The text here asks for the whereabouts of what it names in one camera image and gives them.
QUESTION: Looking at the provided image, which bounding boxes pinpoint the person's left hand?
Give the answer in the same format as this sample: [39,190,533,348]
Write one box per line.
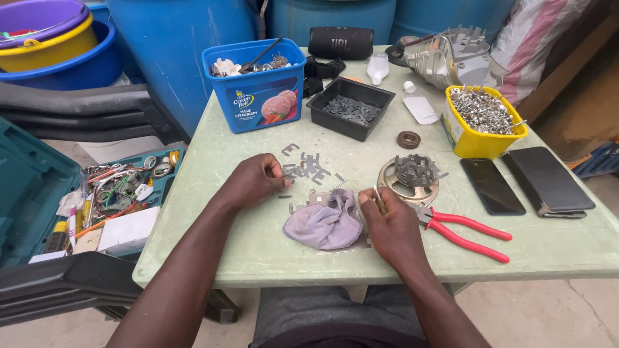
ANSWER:
[223,153,294,212]

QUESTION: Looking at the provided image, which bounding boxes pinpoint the person's right hand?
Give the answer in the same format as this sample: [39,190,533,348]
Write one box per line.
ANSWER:
[358,186,429,272]

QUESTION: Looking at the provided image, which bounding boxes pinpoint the small thin metal tool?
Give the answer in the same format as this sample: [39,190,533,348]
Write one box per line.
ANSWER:
[372,185,388,216]

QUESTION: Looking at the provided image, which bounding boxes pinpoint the round metal motor plate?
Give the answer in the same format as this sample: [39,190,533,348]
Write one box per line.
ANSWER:
[377,156,440,208]

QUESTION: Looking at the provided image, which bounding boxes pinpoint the pile of loose metal laminations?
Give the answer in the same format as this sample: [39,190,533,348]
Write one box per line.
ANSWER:
[280,143,347,187]

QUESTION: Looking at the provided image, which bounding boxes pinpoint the grey cloth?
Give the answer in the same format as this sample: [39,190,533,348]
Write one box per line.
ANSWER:
[283,188,364,251]

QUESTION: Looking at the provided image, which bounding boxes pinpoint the laminations heaped on round plate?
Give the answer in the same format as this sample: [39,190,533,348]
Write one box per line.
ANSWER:
[394,154,450,189]

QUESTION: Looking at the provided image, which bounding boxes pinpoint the black plastic tray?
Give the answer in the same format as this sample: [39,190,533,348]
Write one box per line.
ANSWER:
[306,76,397,143]

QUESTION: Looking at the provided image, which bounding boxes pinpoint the blue ice cream tub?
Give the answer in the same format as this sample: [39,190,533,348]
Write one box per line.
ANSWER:
[201,38,308,135]

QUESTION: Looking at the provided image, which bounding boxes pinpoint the laminations in black tray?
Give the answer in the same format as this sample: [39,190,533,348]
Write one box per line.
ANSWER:
[321,95,383,128]

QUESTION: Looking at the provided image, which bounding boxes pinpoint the flat white plastic bottle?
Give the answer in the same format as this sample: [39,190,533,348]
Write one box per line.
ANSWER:
[402,80,441,126]

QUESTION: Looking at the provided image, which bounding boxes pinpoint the yellow plastic container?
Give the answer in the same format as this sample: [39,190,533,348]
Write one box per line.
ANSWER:
[439,85,530,160]

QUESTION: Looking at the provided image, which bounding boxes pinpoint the heap of parts in tub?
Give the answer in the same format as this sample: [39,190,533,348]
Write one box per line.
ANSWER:
[210,52,301,78]

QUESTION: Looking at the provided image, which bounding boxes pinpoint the black smartphone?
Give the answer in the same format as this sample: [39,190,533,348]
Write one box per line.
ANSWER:
[459,158,527,217]

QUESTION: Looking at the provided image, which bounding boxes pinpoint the person's grey trousers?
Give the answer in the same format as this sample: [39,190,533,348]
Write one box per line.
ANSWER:
[249,285,430,348]

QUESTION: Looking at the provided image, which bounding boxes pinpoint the small white plastic bottle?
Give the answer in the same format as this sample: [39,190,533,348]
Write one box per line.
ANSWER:
[366,52,390,87]

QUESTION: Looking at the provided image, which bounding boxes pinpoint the heap of metal screws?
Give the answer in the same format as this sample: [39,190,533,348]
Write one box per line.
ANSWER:
[449,84,528,136]

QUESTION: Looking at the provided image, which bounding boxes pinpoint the black portable speaker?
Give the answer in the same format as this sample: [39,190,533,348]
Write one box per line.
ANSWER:
[308,26,376,62]

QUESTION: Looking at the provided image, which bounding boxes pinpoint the white cardboard box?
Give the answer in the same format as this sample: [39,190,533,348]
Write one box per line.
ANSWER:
[97,206,161,254]

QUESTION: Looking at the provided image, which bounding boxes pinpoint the silver metal motor housing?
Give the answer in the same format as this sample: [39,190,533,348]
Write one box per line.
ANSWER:
[385,25,509,93]

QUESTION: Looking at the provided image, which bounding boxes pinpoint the large blue plastic barrel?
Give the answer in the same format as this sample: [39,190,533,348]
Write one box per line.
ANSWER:
[267,0,398,48]
[389,0,516,47]
[105,0,258,139]

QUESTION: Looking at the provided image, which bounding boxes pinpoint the phone in black wallet case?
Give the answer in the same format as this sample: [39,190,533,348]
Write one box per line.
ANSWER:
[501,146,596,219]

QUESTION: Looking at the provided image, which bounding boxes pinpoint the black plastic chair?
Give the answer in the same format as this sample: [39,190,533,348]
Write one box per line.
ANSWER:
[0,82,241,328]

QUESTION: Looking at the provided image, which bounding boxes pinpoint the blue plastic basin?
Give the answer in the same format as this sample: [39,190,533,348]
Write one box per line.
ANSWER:
[0,19,123,92]

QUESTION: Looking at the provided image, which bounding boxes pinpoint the striped woven sack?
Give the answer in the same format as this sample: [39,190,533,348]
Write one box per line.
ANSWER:
[490,0,594,108]

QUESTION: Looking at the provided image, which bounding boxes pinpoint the brown wooden board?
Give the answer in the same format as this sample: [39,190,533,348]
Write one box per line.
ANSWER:
[516,14,619,163]

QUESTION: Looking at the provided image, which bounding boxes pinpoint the blue plastic crate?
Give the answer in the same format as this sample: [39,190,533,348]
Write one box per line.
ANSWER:
[573,140,619,180]

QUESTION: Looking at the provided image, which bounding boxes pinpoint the teal tool case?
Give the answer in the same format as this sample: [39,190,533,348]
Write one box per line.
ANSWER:
[0,116,187,270]

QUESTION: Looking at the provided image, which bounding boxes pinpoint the yellow plastic bucket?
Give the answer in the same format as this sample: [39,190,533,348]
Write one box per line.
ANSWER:
[0,13,100,73]

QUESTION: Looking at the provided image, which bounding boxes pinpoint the purple plastic bucket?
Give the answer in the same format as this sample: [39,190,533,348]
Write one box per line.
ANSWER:
[0,0,92,49]

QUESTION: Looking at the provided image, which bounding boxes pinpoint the brown bearing ring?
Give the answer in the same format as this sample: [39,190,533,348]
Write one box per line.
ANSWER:
[397,130,422,150]

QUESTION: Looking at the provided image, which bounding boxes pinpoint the red handled pliers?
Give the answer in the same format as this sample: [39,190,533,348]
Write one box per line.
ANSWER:
[405,201,514,265]

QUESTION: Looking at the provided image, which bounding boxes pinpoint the black plastic bracket parts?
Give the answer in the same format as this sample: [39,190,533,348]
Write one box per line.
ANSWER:
[302,56,347,99]

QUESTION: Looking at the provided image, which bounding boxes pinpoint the black handled screwdriver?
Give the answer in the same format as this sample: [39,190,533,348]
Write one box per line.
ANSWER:
[239,36,284,74]

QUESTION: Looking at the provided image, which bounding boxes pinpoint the heap of tools and wires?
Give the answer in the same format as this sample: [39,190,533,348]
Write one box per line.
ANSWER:
[44,150,182,254]

